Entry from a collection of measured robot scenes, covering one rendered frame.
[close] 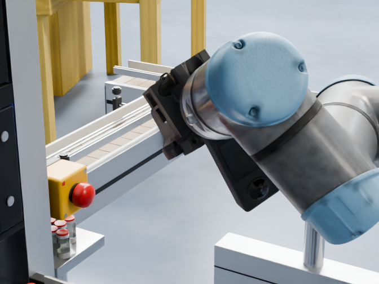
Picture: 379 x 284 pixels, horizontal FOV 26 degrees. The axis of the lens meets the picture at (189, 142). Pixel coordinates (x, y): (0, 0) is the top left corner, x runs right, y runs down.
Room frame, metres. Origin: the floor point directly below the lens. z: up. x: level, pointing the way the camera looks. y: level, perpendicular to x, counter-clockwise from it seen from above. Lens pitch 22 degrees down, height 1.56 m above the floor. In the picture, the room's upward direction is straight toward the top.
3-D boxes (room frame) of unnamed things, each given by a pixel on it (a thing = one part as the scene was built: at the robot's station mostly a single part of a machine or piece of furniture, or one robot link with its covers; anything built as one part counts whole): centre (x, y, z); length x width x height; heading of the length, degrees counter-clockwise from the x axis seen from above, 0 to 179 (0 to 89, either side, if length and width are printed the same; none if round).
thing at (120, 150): (1.52, 0.19, 0.92); 0.69 x 0.15 x 0.16; 150
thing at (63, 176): (1.20, 0.21, 1.00); 0.08 x 0.07 x 0.07; 60
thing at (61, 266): (1.23, 0.24, 0.87); 0.14 x 0.13 x 0.02; 60
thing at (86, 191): (1.17, 0.17, 1.00); 0.04 x 0.04 x 0.04; 60
